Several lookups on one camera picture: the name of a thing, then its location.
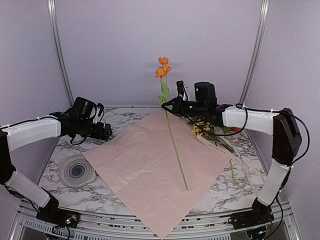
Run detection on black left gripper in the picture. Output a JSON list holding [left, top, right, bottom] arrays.
[[77, 118, 112, 140]]

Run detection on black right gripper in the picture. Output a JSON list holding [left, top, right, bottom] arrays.
[[161, 96, 207, 118]]

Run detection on orange fake flower stem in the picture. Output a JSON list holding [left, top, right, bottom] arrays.
[[154, 56, 190, 192]]

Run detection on pink wrapping paper sheet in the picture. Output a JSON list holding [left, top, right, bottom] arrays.
[[84, 109, 230, 239]]

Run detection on yellow fake flower bunch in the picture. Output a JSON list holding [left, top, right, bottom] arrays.
[[191, 119, 214, 136]]

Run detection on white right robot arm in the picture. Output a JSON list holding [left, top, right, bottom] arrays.
[[176, 80, 302, 206]]

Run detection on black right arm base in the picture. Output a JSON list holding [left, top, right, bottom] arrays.
[[228, 198, 275, 230]]

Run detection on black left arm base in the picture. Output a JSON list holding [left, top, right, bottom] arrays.
[[36, 199, 80, 228]]

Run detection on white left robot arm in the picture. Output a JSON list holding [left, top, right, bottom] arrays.
[[0, 94, 157, 183]]

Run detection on white fake flower bunch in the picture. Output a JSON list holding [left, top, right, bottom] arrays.
[[187, 116, 237, 186]]

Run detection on orange bowl white inside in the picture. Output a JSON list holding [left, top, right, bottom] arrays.
[[231, 127, 242, 133]]

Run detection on cream printed ribbon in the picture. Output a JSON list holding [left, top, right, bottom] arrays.
[[196, 134, 261, 197]]

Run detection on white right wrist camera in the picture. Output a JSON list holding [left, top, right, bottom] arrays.
[[176, 80, 189, 101]]

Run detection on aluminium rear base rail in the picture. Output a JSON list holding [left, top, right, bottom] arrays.
[[104, 105, 160, 110]]

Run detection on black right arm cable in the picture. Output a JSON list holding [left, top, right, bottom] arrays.
[[222, 103, 311, 166]]

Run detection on aluminium front rail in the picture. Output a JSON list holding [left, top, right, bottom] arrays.
[[8, 200, 301, 240]]

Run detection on aluminium frame post left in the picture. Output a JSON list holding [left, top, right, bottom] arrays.
[[47, 0, 75, 106]]

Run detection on aluminium frame post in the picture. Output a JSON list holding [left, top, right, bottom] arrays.
[[238, 0, 270, 104], [47, 0, 75, 106]]

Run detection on aluminium frame post right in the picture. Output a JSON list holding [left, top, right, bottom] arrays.
[[238, 0, 270, 104]]

